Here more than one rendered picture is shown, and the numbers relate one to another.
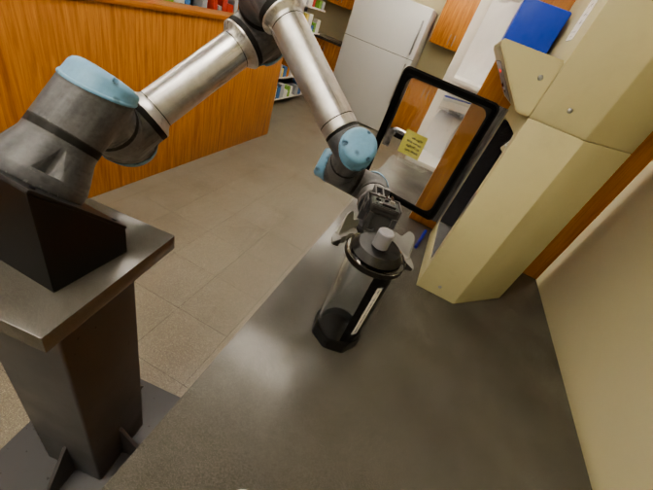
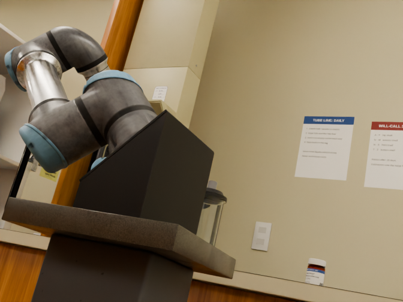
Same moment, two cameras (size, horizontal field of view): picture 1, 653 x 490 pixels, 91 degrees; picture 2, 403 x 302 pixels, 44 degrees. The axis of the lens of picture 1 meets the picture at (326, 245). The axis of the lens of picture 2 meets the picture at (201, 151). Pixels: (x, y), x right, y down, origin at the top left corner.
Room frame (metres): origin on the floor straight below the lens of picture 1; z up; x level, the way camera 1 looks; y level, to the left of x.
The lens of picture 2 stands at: (-0.01, 1.35, 0.83)
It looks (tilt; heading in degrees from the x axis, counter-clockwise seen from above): 17 degrees up; 290
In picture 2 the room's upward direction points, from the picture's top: 13 degrees clockwise
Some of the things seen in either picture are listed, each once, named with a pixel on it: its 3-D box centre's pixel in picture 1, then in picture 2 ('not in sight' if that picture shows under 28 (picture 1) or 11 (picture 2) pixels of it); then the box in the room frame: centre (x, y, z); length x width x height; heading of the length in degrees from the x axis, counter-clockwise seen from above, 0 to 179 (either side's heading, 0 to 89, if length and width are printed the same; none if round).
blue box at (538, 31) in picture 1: (532, 29); not in sight; (0.98, -0.26, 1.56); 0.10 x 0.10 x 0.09; 80
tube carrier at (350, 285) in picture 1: (354, 294); (202, 228); (0.46, -0.08, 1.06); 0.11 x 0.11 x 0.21
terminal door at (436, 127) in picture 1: (420, 148); (57, 171); (1.09, -0.17, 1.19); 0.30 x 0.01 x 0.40; 71
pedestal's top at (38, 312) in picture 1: (51, 251); (129, 241); (0.40, 0.50, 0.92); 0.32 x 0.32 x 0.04; 87
